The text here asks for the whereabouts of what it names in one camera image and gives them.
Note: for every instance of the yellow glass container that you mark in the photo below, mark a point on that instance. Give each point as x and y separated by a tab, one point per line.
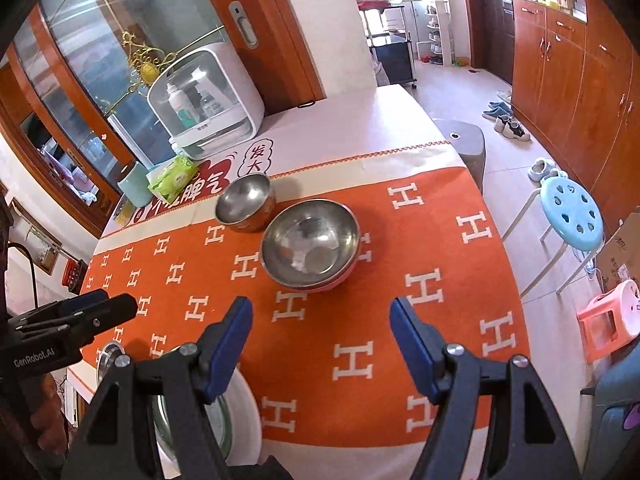
122	215

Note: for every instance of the mint green canister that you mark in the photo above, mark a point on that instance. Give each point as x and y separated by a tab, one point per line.
132	187

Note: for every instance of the cardboard box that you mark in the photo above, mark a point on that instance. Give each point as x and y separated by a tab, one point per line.
622	260

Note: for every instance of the pink plastic stool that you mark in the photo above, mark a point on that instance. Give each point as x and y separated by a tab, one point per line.
600	330

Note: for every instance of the dark rolling cart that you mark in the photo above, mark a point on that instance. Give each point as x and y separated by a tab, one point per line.
395	60

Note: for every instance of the wooden glass display cabinet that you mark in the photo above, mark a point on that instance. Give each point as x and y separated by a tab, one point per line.
100	210

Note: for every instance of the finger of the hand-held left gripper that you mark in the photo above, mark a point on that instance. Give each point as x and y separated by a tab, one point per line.
85	299
110	310

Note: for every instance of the green tissue pack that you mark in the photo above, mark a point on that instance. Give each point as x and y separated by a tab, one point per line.
172	177

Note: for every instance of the wooden glass sliding door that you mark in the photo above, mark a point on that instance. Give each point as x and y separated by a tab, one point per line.
280	35

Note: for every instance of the white sterilizer cabinet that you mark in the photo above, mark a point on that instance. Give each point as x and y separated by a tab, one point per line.
240	110

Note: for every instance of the white shoe rack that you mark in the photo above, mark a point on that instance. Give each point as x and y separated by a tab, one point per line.
442	10

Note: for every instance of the orange patterned tablecloth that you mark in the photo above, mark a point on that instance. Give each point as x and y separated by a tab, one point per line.
350	320

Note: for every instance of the black white sneaker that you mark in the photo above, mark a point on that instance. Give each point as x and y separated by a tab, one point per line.
505	124
517	132

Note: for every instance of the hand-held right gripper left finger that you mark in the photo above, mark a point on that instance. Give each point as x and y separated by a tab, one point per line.
227	350

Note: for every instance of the large steel bowl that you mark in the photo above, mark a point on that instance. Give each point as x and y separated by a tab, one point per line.
310	240

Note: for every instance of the small steel bowl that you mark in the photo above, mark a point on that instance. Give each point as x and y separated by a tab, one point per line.
245	200

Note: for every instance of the gold door ornament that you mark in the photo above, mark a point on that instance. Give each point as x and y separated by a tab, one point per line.
147	71

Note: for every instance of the blue plastic stool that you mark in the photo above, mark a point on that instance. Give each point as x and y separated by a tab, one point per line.
570	212

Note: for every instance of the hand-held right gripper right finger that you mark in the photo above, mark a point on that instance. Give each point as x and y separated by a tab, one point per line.
412	350

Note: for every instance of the white shoe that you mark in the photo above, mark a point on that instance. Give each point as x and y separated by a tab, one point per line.
539	167
557	174

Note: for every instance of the wooden wall cabinet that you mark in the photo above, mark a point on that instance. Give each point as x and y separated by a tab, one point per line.
575	85

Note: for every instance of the blue slipper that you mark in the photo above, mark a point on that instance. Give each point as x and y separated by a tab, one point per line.
492	113
502	106

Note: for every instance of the grey stool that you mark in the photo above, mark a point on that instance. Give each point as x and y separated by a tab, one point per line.
460	145

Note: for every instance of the red container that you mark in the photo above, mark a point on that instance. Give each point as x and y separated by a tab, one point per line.
72	277

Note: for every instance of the clear bottle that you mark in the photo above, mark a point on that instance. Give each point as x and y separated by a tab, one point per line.
210	105

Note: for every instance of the white green-label bottle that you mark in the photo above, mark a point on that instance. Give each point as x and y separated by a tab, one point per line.
182	110

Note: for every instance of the plain white plate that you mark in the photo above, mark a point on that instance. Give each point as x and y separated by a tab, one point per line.
250	410

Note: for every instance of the dark wooden entry door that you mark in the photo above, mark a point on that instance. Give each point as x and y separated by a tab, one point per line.
492	35

